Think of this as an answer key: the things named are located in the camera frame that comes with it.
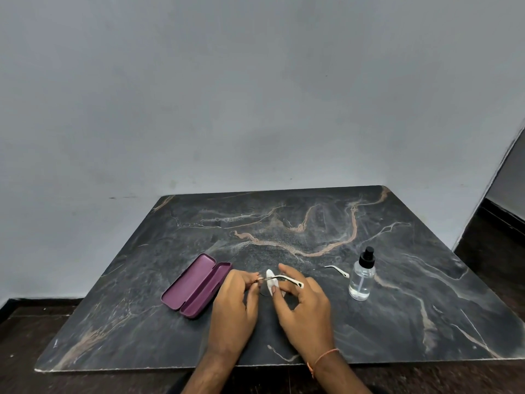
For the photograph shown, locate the orange thread bracelet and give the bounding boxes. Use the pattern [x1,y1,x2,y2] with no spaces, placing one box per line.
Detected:
[306,348,341,379]

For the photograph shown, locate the person's right hand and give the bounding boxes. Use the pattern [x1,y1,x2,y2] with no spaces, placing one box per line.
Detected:
[270,263,341,364]

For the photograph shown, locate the clear spray bottle black cap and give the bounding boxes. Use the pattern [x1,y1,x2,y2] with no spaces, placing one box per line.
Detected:
[348,246,376,302]

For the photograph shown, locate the maroon glasses case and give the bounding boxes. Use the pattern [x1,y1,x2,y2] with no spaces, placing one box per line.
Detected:
[160,253,234,320]

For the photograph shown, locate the person's left hand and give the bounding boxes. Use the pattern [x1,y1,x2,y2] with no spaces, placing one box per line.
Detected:
[206,269,262,360]

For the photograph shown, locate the metal-framed eyeglasses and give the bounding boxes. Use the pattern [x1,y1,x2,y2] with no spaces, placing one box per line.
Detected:
[254,264,351,290]

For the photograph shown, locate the white cleaning cloth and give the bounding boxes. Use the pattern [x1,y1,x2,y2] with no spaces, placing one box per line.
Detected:
[264,269,281,298]

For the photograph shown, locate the black skirting board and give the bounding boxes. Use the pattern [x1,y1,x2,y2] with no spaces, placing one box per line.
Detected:
[480,198,525,239]
[0,298,85,323]

